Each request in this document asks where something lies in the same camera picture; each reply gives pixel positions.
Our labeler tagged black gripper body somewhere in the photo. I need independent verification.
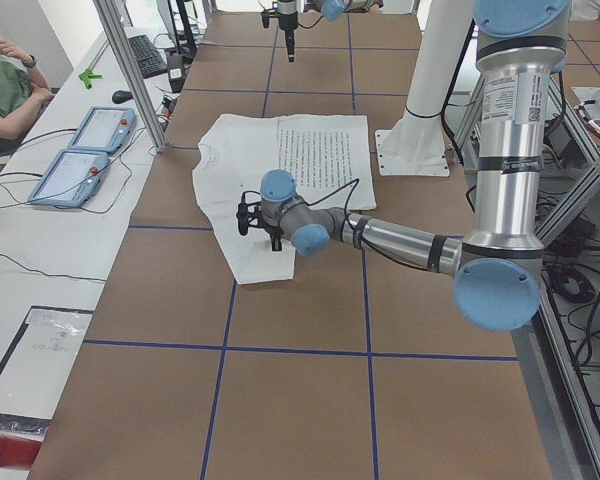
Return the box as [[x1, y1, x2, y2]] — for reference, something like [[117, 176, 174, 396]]
[[236, 195, 283, 242], [260, 4, 299, 46]]

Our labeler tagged white long-sleeve printed shirt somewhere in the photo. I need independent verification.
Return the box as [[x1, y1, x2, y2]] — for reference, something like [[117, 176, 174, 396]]
[[192, 114, 376, 285]]

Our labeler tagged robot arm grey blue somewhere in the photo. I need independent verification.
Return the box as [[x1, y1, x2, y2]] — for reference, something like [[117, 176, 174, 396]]
[[236, 1, 570, 331], [260, 0, 384, 63]]

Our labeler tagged black keyboard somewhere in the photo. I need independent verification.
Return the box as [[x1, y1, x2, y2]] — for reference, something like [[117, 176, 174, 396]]
[[128, 35, 167, 79]]

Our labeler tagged upper blue teach pendant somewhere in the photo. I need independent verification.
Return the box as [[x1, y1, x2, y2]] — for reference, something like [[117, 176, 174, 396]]
[[68, 106, 136, 154]]

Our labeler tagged blue teach pendant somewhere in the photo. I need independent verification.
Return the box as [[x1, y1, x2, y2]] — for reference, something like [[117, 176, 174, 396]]
[[27, 149, 109, 208], [68, 106, 136, 154]]

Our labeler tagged black computer mouse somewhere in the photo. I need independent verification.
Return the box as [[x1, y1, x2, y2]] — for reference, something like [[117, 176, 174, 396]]
[[111, 90, 133, 104]]

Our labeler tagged lower blue teach pendant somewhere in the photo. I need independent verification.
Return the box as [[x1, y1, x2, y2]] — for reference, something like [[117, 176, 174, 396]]
[[27, 149, 109, 208]]

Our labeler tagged green plastic tool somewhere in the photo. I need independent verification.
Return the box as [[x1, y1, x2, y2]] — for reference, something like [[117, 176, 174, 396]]
[[79, 68, 103, 89]]

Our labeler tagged person in green shirt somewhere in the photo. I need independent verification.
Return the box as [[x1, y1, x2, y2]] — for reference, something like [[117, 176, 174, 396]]
[[0, 40, 54, 155]]

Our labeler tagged white paper sheet in sleeve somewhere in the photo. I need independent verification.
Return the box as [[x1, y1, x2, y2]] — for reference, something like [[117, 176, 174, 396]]
[[0, 305, 93, 436]]

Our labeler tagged red object at edge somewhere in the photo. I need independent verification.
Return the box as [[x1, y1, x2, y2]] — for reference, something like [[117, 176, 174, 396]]
[[0, 434, 42, 469]]

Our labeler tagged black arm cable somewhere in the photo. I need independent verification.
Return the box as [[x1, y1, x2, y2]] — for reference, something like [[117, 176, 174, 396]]
[[307, 177, 361, 221]]

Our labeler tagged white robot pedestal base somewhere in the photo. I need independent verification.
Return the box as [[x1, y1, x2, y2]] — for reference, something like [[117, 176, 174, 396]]
[[376, 0, 475, 177]]

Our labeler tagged aluminium frame post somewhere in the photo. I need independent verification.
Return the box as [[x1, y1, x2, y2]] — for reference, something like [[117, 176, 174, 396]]
[[93, 0, 167, 153]]

